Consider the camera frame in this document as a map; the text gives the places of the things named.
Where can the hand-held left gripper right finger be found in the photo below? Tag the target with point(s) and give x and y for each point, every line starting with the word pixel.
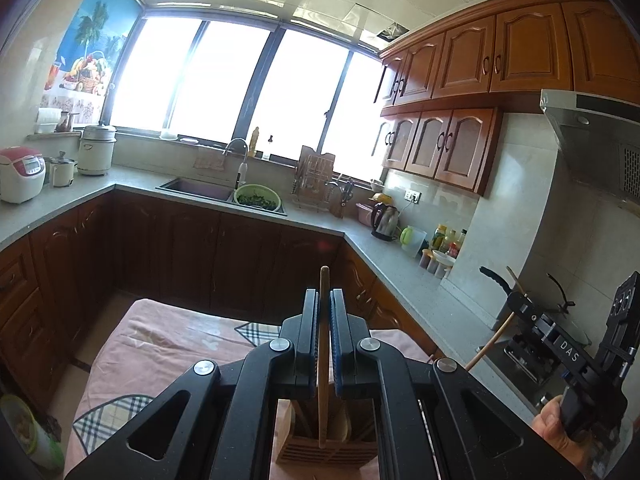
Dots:
pixel 336 350

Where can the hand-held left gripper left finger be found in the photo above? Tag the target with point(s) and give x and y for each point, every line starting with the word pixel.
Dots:
pixel 307 345

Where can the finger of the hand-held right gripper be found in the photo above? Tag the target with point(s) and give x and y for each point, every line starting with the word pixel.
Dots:
pixel 522 305

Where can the wooden chopstick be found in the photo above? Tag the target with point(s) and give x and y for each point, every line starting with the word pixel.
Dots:
pixel 324 277
pixel 487 345
pixel 515 280

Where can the wooden utensil holder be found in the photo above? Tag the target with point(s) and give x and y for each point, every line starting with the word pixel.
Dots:
pixel 310 455

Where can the person's right hand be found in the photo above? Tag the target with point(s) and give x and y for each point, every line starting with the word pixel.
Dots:
pixel 550 422

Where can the black wok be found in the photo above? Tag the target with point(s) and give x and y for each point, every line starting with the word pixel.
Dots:
pixel 495 277

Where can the gas stove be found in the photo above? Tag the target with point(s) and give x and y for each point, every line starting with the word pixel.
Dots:
pixel 520 360

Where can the red label condiment bottle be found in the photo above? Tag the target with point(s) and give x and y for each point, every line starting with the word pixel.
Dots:
pixel 460 246

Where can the seasoning container set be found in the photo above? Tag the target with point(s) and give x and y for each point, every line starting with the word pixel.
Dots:
pixel 437 262

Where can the yellow lid jar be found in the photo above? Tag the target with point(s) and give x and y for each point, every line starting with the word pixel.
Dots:
pixel 438 237

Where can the white pitcher green lid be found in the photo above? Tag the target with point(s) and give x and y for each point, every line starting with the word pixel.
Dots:
pixel 415 242

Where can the grey kitchen countertop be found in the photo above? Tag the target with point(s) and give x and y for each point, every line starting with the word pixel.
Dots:
pixel 320 220

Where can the electric kettle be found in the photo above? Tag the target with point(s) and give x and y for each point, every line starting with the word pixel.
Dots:
pixel 385 222

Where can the pink container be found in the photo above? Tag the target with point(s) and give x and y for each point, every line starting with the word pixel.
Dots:
pixel 364 214

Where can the pink plaid heart tablecloth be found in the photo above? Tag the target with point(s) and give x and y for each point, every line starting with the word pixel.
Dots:
pixel 165 340

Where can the metal dish rack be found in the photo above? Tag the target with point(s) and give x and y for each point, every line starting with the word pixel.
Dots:
pixel 310 199

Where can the dark wooden lower cabinets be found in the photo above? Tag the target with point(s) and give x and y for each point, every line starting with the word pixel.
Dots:
pixel 190 255

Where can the dark knife holder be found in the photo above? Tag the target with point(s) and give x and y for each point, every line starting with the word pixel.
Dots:
pixel 342 200

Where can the green basin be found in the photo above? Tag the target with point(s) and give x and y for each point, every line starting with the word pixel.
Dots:
pixel 257 200

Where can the wooden cutting board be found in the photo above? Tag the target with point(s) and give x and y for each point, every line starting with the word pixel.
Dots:
pixel 315 165

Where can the metal faucet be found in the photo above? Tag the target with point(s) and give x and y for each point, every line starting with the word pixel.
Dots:
pixel 242 170

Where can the range hood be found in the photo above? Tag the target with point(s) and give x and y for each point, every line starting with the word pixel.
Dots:
pixel 590 130

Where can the kitchen sink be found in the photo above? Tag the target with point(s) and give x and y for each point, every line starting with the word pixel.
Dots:
pixel 200 190

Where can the yellowish bottle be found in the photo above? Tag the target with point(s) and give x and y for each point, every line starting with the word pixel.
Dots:
pixel 255 142

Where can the wooden upper cabinets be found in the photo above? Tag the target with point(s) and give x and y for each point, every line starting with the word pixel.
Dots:
pixel 465 60

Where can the white cup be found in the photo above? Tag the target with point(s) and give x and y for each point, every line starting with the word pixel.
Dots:
pixel 167 134

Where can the kitchen window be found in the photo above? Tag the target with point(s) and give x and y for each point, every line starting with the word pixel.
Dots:
pixel 220 75

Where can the large white electric cooker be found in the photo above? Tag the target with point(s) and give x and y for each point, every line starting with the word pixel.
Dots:
pixel 96 152

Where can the round green rimmed container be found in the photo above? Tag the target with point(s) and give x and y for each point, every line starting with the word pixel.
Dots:
pixel 30 435

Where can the small white pot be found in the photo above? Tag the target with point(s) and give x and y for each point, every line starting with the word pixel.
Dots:
pixel 62 172

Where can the dark jar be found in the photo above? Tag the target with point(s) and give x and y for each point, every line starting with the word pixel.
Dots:
pixel 64 122

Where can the white red rice cooker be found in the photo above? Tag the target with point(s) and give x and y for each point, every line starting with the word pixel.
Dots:
pixel 20 175

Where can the blue palm print blind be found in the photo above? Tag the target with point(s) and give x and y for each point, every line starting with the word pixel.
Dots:
pixel 85 35

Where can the small wall socket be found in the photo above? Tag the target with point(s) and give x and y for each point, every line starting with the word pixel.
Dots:
pixel 412 194

